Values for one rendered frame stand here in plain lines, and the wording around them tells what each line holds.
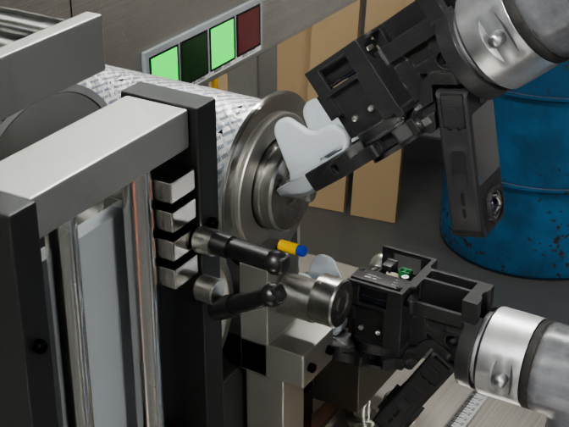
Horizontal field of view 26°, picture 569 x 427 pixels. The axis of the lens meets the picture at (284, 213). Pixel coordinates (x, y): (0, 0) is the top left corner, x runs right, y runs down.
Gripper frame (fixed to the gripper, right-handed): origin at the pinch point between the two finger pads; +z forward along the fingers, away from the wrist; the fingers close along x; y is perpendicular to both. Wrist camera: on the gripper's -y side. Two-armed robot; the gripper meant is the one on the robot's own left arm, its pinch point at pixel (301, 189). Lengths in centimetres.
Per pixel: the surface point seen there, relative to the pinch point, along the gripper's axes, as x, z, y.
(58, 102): 21.6, -4.9, 13.6
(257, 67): -79, 57, 15
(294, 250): 4.5, 0.3, -3.4
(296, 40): -231, 153, 24
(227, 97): -2.3, 3.1, 9.3
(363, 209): -220, 159, -29
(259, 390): 3.3, 12.8, -12.4
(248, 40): -50, 34, 16
